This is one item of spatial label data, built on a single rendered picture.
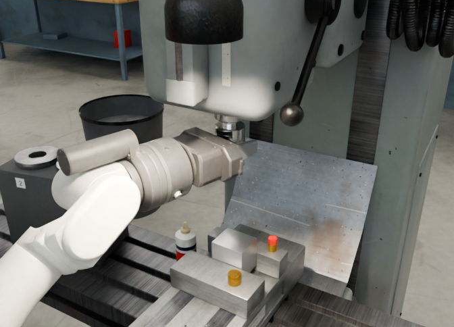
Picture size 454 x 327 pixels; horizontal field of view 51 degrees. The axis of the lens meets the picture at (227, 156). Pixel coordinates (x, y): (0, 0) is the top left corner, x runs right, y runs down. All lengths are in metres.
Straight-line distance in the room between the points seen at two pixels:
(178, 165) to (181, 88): 0.11
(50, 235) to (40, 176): 0.44
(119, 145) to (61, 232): 0.13
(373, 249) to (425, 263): 1.52
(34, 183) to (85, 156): 0.43
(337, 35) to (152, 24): 0.28
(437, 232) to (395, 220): 1.84
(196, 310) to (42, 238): 0.32
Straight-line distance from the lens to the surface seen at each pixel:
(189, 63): 0.58
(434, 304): 2.46
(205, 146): 0.68
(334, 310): 0.93
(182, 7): 0.43
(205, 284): 0.79
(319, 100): 1.07
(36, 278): 0.59
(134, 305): 0.93
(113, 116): 3.02
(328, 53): 0.75
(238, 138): 0.72
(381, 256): 1.19
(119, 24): 5.44
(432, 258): 2.75
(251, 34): 0.58
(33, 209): 1.05
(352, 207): 1.09
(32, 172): 1.02
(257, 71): 0.59
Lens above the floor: 1.54
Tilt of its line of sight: 25 degrees down
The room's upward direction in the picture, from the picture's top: straight up
